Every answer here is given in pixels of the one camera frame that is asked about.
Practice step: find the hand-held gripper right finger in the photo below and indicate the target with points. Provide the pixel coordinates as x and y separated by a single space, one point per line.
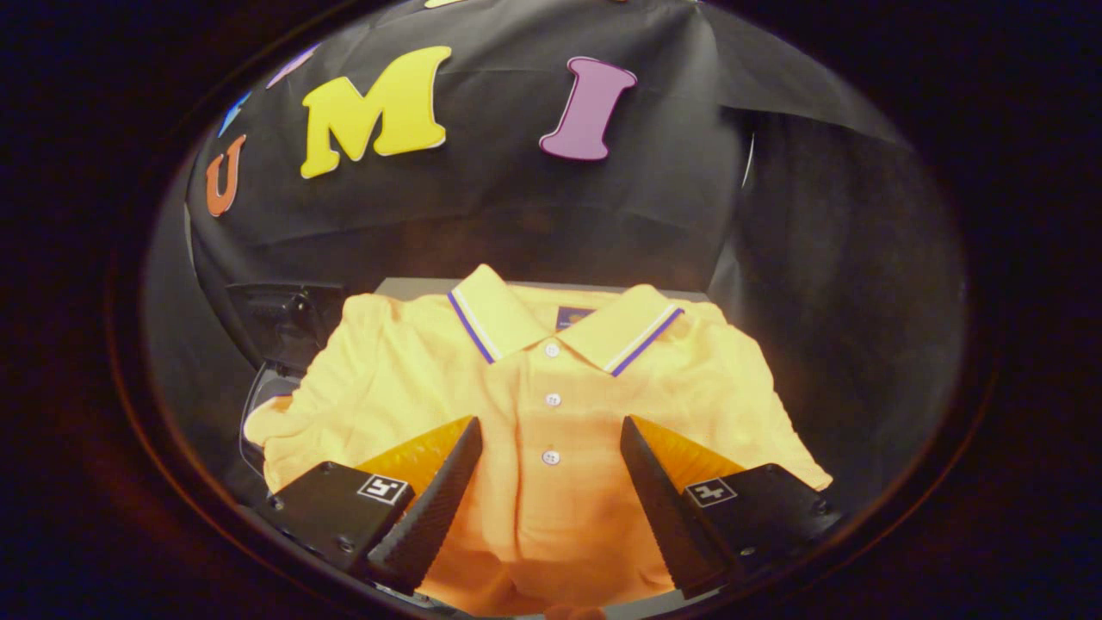
663 508

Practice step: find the black backdrop cloth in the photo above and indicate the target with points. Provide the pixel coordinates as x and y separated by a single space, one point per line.
516 215

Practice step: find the beige cabinet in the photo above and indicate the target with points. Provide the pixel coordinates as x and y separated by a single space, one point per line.
413 288

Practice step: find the orange polo shirt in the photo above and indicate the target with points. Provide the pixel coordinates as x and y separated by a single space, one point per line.
551 499

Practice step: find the dark washing machine lid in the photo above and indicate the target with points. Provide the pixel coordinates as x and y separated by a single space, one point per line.
284 327

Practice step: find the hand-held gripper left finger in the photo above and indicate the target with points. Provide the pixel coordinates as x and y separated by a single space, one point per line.
435 508

